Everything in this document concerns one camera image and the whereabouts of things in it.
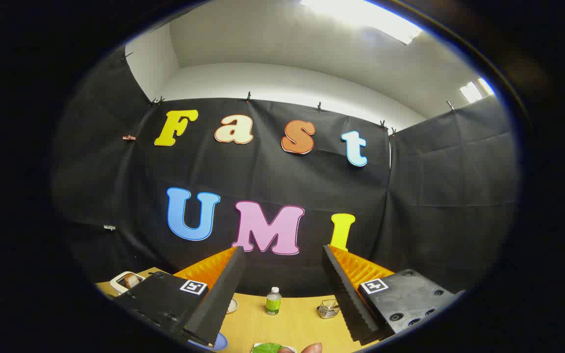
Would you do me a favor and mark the large ceiling light panel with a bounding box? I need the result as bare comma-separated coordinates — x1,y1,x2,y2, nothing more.
301,0,423,45

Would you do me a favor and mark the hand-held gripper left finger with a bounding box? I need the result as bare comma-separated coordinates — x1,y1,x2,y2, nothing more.
113,246,246,348

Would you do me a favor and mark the black backdrop cloth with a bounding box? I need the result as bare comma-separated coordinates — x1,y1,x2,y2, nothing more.
52,47,518,298

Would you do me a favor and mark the small ceiling light panel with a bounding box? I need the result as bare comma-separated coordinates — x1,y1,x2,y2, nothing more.
460,78,494,103

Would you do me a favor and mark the blue plate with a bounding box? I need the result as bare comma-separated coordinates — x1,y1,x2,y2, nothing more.
189,332,228,351

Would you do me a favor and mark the small wire basket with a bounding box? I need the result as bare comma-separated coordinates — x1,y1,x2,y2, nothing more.
318,299,340,319

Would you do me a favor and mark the green bottle with white cap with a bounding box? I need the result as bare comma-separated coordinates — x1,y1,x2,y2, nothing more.
266,287,282,316

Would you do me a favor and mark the white toaster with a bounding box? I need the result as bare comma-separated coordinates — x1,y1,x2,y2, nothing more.
110,271,146,295

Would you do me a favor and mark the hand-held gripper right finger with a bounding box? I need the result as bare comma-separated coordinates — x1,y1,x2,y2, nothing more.
322,245,460,344

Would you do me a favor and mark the row of black cloth clips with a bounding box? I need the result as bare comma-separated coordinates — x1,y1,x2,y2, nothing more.
122,50,456,137

